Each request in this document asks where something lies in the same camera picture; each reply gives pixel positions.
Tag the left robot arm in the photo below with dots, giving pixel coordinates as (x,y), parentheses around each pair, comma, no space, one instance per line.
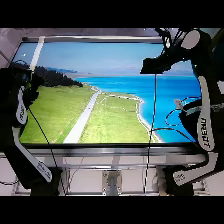
(13,160)

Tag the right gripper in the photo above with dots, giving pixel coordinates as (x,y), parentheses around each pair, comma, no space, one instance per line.
(161,63)

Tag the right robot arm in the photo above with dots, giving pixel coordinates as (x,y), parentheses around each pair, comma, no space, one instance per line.
(203,83)

